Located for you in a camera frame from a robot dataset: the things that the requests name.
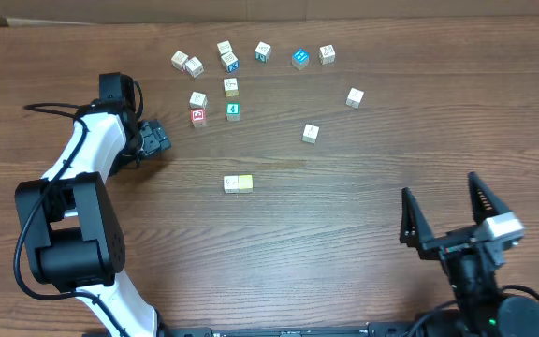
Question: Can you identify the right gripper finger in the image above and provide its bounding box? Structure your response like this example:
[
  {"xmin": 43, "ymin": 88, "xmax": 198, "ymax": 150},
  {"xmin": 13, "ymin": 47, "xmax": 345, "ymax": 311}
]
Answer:
[
  {"xmin": 468, "ymin": 172, "xmax": 511, "ymax": 224},
  {"xmin": 400, "ymin": 187, "xmax": 434, "ymax": 247}
]

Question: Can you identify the green top wooden block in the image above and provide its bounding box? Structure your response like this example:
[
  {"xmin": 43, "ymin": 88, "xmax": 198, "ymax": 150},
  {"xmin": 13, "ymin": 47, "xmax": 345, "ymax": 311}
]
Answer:
[{"xmin": 226, "ymin": 102, "xmax": 240, "ymax": 121}]

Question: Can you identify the green L wooden block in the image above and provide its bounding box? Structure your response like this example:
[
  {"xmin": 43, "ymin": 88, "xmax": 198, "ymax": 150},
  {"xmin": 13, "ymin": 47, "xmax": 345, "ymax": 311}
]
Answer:
[{"xmin": 223, "ymin": 175, "xmax": 239, "ymax": 194}]

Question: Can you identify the yellow top wooden block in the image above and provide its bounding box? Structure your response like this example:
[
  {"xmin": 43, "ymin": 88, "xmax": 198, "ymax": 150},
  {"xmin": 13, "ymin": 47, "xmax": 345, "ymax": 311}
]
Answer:
[{"xmin": 238, "ymin": 174, "xmax": 254, "ymax": 193}]

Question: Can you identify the blue X wooden block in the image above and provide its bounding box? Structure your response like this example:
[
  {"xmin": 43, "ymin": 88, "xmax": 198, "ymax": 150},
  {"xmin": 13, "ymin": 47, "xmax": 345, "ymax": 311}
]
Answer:
[{"xmin": 221, "ymin": 51, "xmax": 240, "ymax": 73}]

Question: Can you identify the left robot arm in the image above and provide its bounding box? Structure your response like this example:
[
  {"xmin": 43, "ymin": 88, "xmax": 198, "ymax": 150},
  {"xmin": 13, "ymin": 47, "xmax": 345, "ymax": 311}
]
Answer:
[{"xmin": 13, "ymin": 72, "xmax": 171, "ymax": 336}]

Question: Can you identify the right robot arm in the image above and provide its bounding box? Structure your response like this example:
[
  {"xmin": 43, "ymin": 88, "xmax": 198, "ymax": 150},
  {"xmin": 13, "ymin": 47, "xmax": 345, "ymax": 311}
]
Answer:
[{"xmin": 400, "ymin": 172, "xmax": 539, "ymax": 336}]

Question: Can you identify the red top wooden block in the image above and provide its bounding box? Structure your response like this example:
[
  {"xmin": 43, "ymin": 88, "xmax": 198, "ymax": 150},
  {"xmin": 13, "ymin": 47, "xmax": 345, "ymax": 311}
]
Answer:
[{"xmin": 191, "ymin": 109, "xmax": 207, "ymax": 127}]

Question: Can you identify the plain block above red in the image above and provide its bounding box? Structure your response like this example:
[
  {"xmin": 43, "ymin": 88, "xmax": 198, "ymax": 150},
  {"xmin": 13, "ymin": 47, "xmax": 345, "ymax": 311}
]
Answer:
[{"xmin": 189, "ymin": 92, "xmax": 208, "ymax": 109}]

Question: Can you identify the plain wooden block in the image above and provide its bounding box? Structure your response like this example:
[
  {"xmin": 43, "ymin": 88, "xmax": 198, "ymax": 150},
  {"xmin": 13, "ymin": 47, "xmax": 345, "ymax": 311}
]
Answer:
[
  {"xmin": 171, "ymin": 51, "xmax": 189, "ymax": 71},
  {"xmin": 318, "ymin": 45, "xmax": 336, "ymax": 65},
  {"xmin": 217, "ymin": 40, "xmax": 232, "ymax": 55},
  {"xmin": 184, "ymin": 57, "xmax": 204, "ymax": 78}
]

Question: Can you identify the plain wooden block far left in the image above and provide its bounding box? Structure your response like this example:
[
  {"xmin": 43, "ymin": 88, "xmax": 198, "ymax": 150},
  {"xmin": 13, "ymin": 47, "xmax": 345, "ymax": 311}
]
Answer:
[{"xmin": 171, "ymin": 51, "xmax": 189, "ymax": 71}]

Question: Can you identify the yellow sided wooden block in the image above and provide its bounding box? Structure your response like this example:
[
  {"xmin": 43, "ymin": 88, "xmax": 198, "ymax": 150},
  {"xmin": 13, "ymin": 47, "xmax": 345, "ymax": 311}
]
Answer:
[{"xmin": 223, "ymin": 78, "xmax": 240, "ymax": 97}]

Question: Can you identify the teal sided wooden block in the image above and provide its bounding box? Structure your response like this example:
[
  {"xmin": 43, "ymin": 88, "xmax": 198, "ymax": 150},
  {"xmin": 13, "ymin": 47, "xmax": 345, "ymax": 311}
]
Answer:
[{"xmin": 255, "ymin": 41, "xmax": 271, "ymax": 63}]

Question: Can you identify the blue sided front block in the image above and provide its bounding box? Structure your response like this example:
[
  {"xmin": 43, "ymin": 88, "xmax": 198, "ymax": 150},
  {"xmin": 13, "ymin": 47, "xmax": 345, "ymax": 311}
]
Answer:
[{"xmin": 301, "ymin": 124, "xmax": 319, "ymax": 144}]

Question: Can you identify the plain block far right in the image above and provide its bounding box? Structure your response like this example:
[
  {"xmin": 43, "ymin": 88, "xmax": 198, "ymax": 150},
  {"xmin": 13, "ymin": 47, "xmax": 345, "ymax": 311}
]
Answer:
[{"xmin": 345, "ymin": 88, "xmax": 364, "ymax": 109}]

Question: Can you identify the blue top wooden block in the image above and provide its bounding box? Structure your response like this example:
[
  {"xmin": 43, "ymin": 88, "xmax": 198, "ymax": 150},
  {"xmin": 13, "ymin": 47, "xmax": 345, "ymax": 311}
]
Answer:
[{"xmin": 292, "ymin": 49, "xmax": 310, "ymax": 70}]

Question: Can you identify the plain wooden block top right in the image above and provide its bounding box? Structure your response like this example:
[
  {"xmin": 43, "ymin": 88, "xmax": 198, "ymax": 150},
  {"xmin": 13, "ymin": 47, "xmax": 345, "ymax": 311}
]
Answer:
[{"xmin": 318, "ymin": 45, "xmax": 336, "ymax": 65}]

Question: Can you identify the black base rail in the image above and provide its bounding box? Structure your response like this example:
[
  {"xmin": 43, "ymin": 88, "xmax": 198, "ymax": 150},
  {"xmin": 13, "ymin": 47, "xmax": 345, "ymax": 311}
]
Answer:
[{"xmin": 158, "ymin": 322, "xmax": 413, "ymax": 337}]

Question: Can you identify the cardboard back wall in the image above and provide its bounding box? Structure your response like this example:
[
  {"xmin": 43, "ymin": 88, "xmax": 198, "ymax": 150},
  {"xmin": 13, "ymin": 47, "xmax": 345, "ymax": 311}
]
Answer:
[{"xmin": 0, "ymin": 0, "xmax": 539, "ymax": 26}]

